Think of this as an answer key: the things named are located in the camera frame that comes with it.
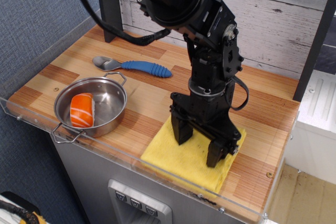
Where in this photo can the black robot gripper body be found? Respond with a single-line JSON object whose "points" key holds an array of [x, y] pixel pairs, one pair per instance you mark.
{"points": [[209, 115]]}

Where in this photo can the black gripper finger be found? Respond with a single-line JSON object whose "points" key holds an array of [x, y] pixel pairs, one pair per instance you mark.
{"points": [[216, 152], [181, 129]]}

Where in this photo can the yellow towel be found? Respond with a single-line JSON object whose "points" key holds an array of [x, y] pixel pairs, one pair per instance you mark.
{"points": [[188, 160]]}

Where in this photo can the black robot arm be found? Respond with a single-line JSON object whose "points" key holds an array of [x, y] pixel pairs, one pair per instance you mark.
{"points": [[210, 32]]}

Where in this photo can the small steel pan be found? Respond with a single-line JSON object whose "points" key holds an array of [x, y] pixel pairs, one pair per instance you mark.
{"points": [[110, 101]]}

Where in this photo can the clear acrylic table guard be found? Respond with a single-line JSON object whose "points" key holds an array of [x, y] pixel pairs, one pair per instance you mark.
{"points": [[268, 116]]}

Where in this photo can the silver dispenser button panel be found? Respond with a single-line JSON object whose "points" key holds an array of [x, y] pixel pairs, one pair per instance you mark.
{"points": [[132, 206]]}

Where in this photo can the grey toy fridge cabinet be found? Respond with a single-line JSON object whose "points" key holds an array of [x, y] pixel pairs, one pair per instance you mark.
{"points": [[90, 172]]}

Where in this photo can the orange salmon sushi toy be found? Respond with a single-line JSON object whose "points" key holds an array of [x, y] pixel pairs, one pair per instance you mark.
{"points": [[82, 108]]}

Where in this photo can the yellow object bottom left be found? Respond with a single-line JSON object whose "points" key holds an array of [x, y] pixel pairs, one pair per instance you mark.
{"points": [[37, 219]]}

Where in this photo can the blue handled metal spoon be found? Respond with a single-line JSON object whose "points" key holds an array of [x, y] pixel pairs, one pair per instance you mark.
{"points": [[109, 64]]}

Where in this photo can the white aluminium rail base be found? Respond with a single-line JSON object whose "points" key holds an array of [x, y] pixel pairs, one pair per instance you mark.
{"points": [[317, 106]]}

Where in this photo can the black left frame post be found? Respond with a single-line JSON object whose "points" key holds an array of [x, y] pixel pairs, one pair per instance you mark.
{"points": [[109, 6]]}

